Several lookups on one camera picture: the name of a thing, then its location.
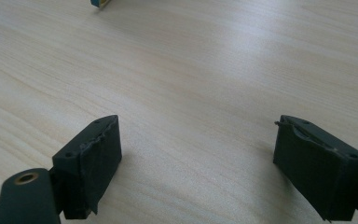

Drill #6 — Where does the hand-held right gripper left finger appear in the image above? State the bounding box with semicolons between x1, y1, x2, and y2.
51;114;123;220

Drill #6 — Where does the blue cartoon picture book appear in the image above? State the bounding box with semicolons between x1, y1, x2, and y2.
89;0;113;9

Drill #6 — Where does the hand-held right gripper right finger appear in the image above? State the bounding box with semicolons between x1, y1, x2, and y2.
272;114;358;223

